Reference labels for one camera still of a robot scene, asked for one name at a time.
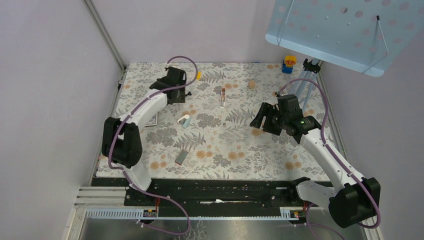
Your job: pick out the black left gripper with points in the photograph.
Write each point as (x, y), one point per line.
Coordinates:
(180, 93)

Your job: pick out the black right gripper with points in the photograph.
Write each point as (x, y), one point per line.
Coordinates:
(269, 117)

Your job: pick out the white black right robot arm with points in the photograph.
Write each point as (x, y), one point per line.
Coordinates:
(353, 198)

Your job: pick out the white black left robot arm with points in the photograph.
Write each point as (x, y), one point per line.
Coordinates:
(121, 140)

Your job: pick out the small yellow block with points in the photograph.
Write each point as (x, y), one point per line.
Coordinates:
(198, 76)

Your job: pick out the round tan wooden piece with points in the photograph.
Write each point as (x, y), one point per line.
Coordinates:
(251, 84)

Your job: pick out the floral patterned table mat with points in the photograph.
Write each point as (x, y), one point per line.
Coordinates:
(220, 141)

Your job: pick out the yellow blue toy figure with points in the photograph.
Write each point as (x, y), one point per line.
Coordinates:
(288, 64)

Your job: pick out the grey tripod stand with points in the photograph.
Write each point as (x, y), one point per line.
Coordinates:
(303, 89)

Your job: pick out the grey metal staple strip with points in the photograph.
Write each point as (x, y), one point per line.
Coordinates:
(181, 157)

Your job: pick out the light blue perforated metal board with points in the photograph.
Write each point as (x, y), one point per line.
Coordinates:
(361, 35)

